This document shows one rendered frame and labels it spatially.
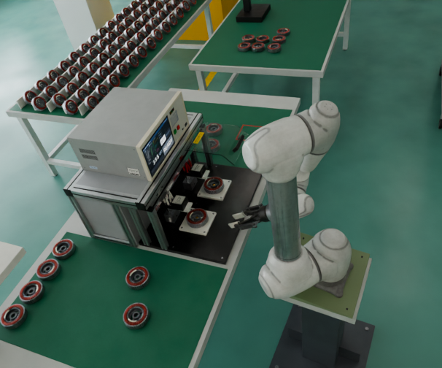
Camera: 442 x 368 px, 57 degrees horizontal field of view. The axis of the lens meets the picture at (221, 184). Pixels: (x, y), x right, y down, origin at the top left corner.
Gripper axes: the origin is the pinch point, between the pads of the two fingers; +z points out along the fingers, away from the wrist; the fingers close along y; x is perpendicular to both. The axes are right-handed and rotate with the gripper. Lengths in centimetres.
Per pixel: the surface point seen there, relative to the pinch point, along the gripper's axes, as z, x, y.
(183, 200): 19.5, 20.3, 0.1
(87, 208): 53, 47, -21
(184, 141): 14.4, 39.1, 22.6
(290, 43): 23, 2, 199
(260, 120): 18, 0, 93
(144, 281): 31, 11, -40
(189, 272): 17.8, -0.4, -28.5
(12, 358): 68, 29, -88
